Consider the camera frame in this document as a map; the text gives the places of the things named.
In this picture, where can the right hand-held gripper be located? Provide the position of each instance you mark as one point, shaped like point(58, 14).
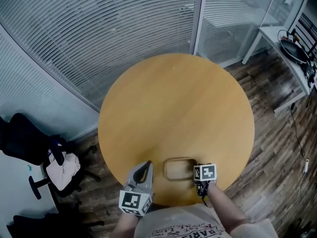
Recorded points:
point(205, 173)

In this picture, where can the person's right forearm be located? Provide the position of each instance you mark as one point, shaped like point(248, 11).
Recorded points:
point(224, 207)

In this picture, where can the pale pink cloth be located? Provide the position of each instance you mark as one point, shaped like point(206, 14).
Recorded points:
point(65, 170)

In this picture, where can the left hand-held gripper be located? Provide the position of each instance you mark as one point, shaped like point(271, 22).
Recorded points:
point(135, 201)

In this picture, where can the black round pan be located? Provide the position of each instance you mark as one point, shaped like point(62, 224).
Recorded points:
point(293, 49)

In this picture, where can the black office chair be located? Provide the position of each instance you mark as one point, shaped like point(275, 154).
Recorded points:
point(22, 137)

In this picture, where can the white desk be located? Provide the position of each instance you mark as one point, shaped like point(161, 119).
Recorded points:
point(17, 187)

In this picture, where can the round wooden table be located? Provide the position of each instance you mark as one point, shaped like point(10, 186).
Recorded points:
point(173, 103)

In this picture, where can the white side table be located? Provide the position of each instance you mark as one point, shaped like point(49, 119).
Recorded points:
point(292, 73)

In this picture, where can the person's left forearm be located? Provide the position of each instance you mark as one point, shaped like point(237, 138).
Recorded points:
point(127, 225)

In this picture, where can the white power adapter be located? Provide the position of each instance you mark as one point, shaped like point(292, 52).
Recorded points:
point(307, 165)

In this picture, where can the wooden rim tray container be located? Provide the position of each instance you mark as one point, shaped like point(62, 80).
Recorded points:
point(177, 171)

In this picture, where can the person's printed beige shirt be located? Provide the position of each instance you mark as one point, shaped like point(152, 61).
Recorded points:
point(180, 222)

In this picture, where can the black metal rack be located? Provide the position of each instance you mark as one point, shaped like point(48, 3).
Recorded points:
point(305, 31)

